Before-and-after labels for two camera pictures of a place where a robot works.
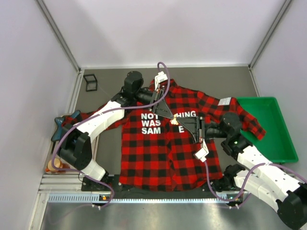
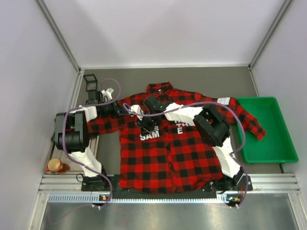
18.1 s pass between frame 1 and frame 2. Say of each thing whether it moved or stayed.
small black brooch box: stayed
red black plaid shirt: stayed
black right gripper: moved
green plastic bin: stayed
